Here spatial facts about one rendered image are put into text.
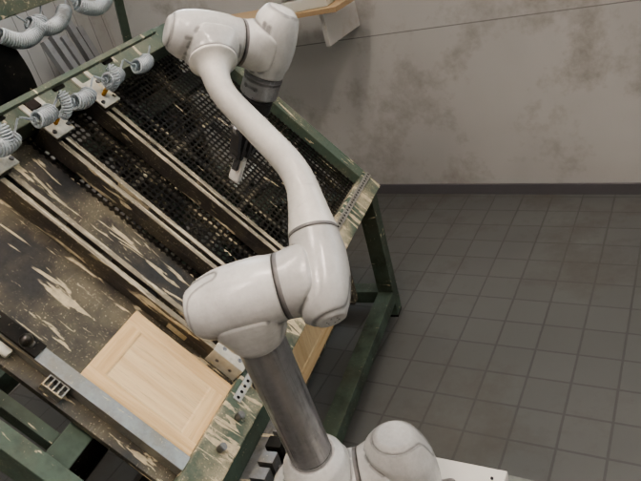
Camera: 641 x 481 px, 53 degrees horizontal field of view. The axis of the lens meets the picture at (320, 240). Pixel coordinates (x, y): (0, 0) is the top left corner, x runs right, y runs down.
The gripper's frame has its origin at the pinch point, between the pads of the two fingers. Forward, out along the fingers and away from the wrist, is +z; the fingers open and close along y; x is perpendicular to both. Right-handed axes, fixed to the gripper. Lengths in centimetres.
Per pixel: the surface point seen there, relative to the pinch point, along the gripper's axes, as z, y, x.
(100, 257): 59, -3, -42
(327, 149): 61, -155, -44
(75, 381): 73, 28, -16
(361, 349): 135, -126, 24
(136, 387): 79, 13, -6
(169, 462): 85, 21, 17
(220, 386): 84, -11, 10
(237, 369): 80, -17, 11
